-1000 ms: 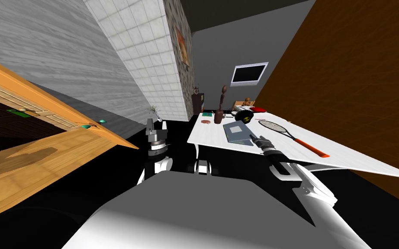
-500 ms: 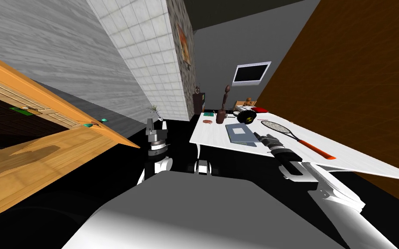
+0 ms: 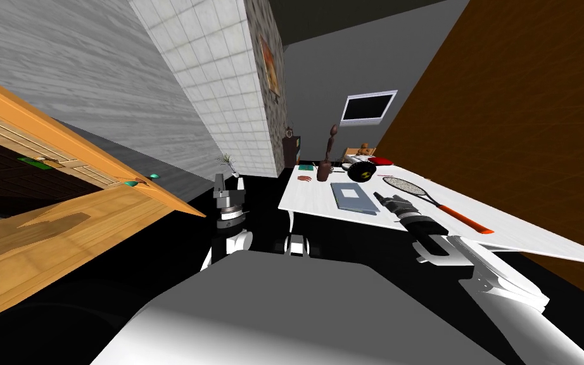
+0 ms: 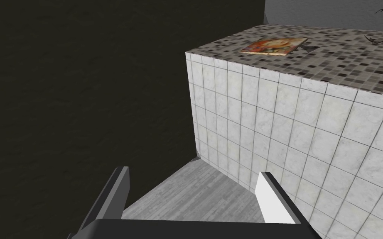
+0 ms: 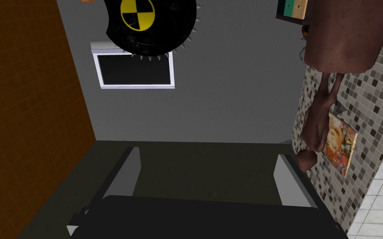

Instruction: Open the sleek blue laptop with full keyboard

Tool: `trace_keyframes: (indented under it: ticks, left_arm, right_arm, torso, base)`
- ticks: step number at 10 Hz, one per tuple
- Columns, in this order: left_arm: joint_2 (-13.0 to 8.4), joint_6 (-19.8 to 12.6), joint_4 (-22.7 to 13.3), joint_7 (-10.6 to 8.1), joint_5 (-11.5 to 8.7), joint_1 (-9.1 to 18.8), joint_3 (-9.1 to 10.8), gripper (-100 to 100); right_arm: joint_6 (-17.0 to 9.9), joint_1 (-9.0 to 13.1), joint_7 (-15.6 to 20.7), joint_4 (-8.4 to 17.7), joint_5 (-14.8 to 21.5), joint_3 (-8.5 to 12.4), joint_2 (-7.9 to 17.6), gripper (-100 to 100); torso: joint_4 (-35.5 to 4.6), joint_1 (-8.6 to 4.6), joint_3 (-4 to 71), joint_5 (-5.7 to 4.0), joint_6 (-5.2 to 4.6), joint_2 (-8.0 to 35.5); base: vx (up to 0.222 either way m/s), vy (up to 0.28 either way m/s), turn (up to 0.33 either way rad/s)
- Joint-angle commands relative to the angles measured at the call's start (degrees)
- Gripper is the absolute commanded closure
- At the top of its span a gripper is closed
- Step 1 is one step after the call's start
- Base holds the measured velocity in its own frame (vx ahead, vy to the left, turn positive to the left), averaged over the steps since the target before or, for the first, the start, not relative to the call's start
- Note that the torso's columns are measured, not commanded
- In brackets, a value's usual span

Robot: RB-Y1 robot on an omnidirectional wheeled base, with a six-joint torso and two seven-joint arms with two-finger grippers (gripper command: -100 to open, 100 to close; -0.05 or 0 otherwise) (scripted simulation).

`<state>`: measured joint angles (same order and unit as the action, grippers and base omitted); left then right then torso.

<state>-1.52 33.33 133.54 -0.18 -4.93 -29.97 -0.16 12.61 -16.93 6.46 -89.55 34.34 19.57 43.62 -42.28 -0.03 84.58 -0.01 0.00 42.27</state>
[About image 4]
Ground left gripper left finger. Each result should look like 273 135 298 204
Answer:
79 166 130 231

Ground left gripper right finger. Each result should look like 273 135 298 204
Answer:
255 171 302 224

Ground orange picture book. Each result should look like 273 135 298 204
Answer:
239 37 309 56

